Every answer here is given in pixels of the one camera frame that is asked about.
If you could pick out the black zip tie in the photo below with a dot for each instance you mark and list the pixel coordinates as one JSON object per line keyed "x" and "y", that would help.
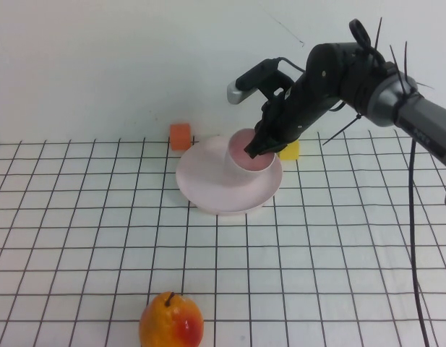
{"x": 342, "y": 130}
{"x": 378, "y": 32}
{"x": 425, "y": 86}
{"x": 398, "y": 68}

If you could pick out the white grid tablecloth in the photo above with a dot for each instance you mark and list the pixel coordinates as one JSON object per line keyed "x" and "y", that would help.
{"x": 222, "y": 246}

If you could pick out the orange red toy pear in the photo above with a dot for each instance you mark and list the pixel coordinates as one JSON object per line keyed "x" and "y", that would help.
{"x": 171, "y": 321}

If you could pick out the pink plastic cup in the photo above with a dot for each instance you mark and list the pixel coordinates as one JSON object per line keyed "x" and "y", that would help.
{"x": 244, "y": 162}

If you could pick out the pink round plate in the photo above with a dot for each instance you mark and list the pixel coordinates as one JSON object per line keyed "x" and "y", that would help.
{"x": 215, "y": 188}

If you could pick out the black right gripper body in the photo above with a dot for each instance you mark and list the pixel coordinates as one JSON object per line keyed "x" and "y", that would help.
{"x": 291, "y": 115}

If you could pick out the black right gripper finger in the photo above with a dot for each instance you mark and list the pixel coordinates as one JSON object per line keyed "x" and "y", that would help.
{"x": 278, "y": 145}
{"x": 256, "y": 147}

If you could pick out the orange foam cube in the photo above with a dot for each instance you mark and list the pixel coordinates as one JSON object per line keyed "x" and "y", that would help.
{"x": 180, "y": 136}

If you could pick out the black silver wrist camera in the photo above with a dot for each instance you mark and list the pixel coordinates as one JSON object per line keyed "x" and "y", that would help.
{"x": 255, "y": 81}

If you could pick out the yellow foam cube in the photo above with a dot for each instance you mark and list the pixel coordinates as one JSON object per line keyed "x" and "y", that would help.
{"x": 291, "y": 151}

